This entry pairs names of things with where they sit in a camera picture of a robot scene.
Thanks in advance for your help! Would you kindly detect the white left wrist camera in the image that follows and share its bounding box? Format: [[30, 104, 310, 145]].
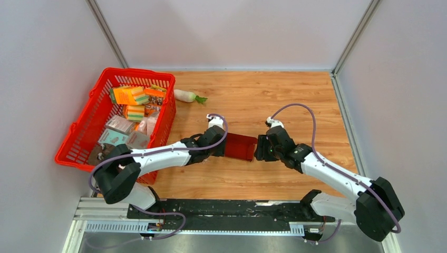
[[206, 114, 225, 130]]

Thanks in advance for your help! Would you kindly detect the brown pouch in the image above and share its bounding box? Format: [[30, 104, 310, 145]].
[[87, 143, 115, 166]]

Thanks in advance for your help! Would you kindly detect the purple cable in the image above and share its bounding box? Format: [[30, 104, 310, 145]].
[[87, 113, 229, 241], [269, 103, 402, 245]]

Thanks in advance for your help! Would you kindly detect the orange sponge pack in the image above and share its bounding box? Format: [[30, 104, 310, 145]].
[[123, 105, 145, 122], [109, 86, 149, 105]]

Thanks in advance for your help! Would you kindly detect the white radish toy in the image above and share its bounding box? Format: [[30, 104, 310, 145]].
[[173, 89, 208, 104]]

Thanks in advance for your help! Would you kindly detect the orange sponge pack lower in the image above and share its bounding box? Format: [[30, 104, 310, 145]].
[[123, 105, 145, 122]]

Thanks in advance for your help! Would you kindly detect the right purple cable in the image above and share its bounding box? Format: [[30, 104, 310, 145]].
[[269, 103, 402, 245]]

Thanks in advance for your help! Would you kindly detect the orange sponge pack upper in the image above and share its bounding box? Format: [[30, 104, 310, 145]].
[[109, 86, 149, 105]]

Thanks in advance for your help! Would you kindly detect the teal packet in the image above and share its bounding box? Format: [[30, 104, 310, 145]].
[[98, 129, 128, 148]]

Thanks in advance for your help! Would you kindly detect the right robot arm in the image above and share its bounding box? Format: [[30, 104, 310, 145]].
[[254, 125, 405, 241]]

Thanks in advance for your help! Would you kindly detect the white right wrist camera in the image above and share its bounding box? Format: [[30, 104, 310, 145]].
[[265, 117, 284, 129]]

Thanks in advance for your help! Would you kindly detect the pink white carton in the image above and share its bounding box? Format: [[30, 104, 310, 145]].
[[136, 111, 160, 136]]

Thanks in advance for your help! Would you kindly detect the grey pink packet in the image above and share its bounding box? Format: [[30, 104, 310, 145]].
[[125, 131, 150, 149]]

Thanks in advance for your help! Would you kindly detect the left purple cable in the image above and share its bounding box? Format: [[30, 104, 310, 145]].
[[87, 113, 229, 241]]

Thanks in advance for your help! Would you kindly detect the red plastic basket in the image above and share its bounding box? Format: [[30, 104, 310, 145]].
[[54, 67, 177, 172]]

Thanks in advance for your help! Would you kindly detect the orange snack box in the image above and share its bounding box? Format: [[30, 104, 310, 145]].
[[144, 85, 167, 117]]

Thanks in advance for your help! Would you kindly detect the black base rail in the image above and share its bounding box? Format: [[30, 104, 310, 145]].
[[127, 199, 335, 232]]

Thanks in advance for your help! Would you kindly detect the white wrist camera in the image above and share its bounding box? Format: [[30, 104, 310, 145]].
[[206, 114, 225, 130], [265, 117, 284, 129]]

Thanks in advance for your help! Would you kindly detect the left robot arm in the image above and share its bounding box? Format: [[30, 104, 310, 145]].
[[88, 125, 228, 219]]

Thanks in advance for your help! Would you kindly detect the red paper box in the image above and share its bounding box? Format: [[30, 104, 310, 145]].
[[225, 133, 257, 162]]

